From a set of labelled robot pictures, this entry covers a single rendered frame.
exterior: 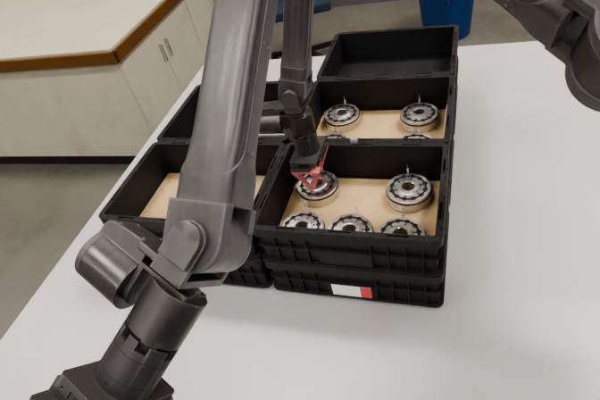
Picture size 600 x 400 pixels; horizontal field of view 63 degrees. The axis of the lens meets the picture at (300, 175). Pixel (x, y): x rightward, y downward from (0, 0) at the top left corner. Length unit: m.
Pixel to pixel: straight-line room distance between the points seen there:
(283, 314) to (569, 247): 0.67
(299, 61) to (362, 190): 0.38
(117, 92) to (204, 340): 1.83
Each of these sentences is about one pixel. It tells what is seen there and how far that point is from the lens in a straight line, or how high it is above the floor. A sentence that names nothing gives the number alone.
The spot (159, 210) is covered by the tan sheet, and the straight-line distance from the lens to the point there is 1.35.
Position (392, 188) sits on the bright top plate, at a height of 0.86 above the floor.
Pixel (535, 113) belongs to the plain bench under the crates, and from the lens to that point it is 1.66.
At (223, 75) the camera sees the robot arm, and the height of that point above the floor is 1.45.
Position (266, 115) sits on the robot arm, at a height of 1.08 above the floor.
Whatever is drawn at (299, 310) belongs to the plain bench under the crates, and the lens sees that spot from 1.17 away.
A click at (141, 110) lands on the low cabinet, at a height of 0.40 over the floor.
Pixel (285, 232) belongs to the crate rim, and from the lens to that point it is 1.02.
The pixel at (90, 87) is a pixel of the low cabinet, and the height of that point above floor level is 0.56.
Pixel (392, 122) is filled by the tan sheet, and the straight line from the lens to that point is 1.41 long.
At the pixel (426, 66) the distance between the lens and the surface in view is 1.66.
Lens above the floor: 1.65
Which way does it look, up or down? 40 degrees down
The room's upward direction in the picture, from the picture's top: 15 degrees counter-clockwise
